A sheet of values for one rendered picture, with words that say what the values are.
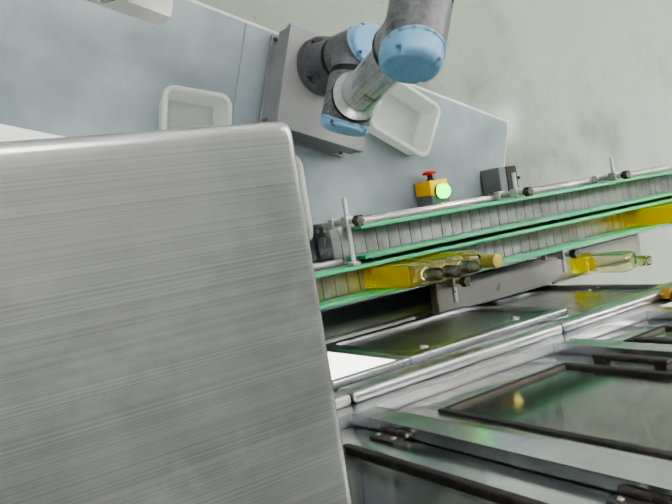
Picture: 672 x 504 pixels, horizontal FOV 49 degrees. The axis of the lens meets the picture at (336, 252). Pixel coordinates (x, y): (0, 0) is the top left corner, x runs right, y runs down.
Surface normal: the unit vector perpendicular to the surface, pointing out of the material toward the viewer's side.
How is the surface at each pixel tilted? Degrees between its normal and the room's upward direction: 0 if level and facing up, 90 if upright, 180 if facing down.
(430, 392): 0
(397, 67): 83
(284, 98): 1
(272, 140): 0
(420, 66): 83
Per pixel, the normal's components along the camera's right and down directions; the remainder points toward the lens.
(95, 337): 0.55, -0.04
